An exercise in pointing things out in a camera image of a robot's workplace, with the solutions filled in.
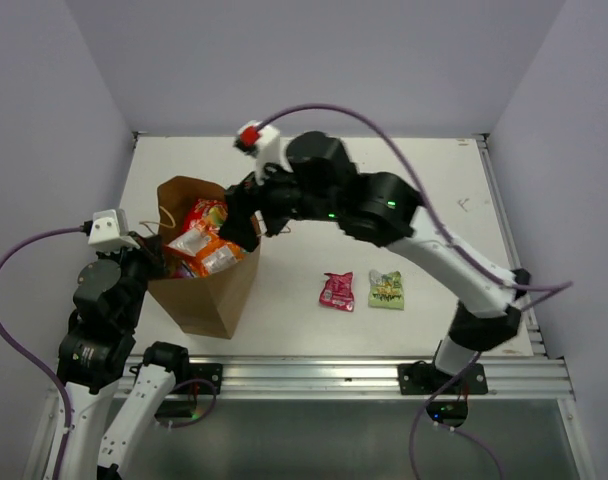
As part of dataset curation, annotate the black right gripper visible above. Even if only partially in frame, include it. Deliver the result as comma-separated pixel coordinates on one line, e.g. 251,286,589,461
217,149,338,252

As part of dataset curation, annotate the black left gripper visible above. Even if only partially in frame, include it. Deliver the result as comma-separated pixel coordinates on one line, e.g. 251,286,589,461
96,229,171,328

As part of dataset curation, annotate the purple candy packet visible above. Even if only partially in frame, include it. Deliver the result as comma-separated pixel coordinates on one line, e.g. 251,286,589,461
170,262,197,279

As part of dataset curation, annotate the red snack packet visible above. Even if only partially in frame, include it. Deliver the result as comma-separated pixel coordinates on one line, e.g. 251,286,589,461
182,199,228,232

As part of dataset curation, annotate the orange white snack packet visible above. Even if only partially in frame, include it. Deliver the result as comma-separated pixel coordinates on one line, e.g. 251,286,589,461
166,220,247,278

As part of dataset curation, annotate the brown paper bag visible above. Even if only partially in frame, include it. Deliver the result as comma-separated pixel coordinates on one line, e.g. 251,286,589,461
148,176,260,339

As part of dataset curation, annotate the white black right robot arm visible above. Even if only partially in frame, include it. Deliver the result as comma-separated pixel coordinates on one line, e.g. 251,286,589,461
225,126,530,393

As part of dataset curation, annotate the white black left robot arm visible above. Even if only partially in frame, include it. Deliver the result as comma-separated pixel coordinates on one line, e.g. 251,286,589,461
44,183,260,479

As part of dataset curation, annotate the pink small snack packet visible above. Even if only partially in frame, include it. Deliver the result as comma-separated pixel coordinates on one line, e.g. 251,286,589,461
319,272,355,312

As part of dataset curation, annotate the green small snack packet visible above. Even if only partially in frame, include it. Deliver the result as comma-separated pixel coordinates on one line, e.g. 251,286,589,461
368,270,405,310

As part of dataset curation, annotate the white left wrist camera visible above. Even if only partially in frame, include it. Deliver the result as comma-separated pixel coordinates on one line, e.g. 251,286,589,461
88,208,139,254

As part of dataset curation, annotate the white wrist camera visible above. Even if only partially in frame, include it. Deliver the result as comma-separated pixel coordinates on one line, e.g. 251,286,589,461
88,208,139,254
233,121,281,185

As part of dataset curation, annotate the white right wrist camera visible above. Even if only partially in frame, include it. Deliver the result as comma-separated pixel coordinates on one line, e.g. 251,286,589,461
233,121,281,185

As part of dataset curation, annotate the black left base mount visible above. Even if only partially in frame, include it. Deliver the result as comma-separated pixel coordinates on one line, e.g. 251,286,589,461
155,363,224,428

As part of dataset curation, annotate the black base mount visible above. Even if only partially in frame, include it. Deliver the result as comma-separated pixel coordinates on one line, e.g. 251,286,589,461
155,363,224,428
397,361,489,428

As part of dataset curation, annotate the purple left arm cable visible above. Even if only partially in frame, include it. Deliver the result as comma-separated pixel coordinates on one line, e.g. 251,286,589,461
0,225,90,474

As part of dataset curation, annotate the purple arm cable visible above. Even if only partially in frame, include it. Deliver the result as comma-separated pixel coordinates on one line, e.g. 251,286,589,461
258,103,574,480
0,225,90,474

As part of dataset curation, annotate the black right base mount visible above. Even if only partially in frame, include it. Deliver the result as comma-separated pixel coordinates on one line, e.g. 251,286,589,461
397,361,489,428

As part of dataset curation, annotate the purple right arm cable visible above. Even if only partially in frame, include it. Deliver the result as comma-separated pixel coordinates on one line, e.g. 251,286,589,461
258,103,574,480

